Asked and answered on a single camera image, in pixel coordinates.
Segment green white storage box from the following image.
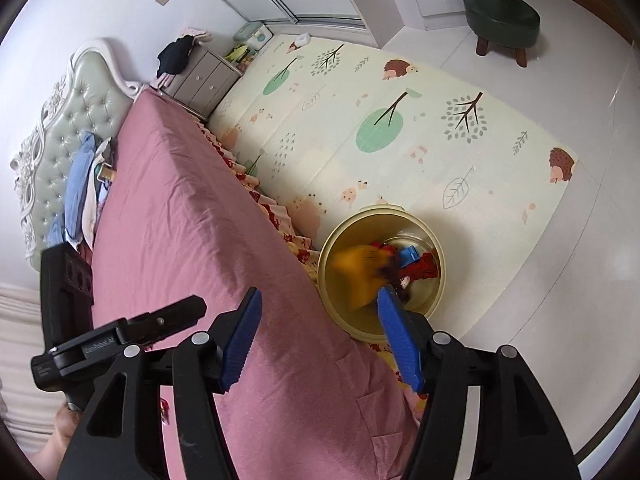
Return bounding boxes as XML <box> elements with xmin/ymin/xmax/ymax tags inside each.
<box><xmin>233</xmin><ymin>22</ymin><xmax>273</xmax><ymax>51</ymax></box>

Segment pink bed sheet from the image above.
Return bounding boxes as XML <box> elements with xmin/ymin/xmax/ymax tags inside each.
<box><xmin>92</xmin><ymin>90</ymin><xmax>418</xmax><ymax>479</ymax></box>

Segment grey nightstand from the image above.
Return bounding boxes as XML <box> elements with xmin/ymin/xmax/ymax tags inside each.
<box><xmin>160</xmin><ymin>42</ymin><xmax>241</xmax><ymax>119</ymax></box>

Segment red zipper pouch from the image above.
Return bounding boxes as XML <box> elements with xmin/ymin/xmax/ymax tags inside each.
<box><xmin>371</xmin><ymin>242</ymin><xmax>439</xmax><ymax>284</ymax></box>

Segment green round stool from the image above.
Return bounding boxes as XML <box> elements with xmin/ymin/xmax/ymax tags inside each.
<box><xmin>463</xmin><ymin>0</ymin><xmax>541</xmax><ymax>68</ymax></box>

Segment blue nasal spray box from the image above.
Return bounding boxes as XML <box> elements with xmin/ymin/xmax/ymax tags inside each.
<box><xmin>397</xmin><ymin>246</ymin><xmax>421</xmax><ymax>269</ymax></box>

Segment small bottle by pillows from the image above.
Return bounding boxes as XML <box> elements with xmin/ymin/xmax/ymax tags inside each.
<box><xmin>96</xmin><ymin>164</ymin><xmax>117</xmax><ymax>183</ymax></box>

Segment cream pillow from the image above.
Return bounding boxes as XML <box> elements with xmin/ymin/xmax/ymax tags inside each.
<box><xmin>81</xmin><ymin>139</ymin><xmax>116</xmax><ymax>249</ymax></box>

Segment black clothes on nightstand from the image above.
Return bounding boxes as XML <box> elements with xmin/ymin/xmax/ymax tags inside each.
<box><xmin>156</xmin><ymin>35</ymin><xmax>195</xmax><ymax>78</ymax></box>

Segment red white snack wrapper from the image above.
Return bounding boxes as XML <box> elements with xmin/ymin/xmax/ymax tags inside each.
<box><xmin>160</xmin><ymin>398</ymin><xmax>170</xmax><ymax>425</ymax></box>

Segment cartoon play mat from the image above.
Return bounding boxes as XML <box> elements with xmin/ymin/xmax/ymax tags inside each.
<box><xmin>208</xmin><ymin>36</ymin><xmax>577</xmax><ymax>337</ymax></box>

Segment green tufted headboard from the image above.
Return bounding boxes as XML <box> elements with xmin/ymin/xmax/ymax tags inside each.
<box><xmin>10</xmin><ymin>38</ymin><xmax>143</xmax><ymax>271</ymax></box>

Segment person's left hand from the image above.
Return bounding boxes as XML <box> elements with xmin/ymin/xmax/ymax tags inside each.
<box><xmin>52</xmin><ymin>403</ymin><xmax>82</xmax><ymax>454</ymax></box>

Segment amber bottle gold cap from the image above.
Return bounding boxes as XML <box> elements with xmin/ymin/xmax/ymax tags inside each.
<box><xmin>332</xmin><ymin>245</ymin><xmax>398</xmax><ymax>310</ymax></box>

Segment white curtain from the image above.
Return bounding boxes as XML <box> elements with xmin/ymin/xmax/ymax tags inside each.
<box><xmin>0</xmin><ymin>287</ymin><xmax>64</xmax><ymax>454</ymax></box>

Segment blue pillow right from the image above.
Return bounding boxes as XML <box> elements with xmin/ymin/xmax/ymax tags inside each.
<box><xmin>47</xmin><ymin>131</ymin><xmax>96</xmax><ymax>247</ymax></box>

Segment yellow trash bin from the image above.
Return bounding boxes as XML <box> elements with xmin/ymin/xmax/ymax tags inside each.
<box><xmin>318</xmin><ymin>205</ymin><xmax>447</xmax><ymax>344</ymax></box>

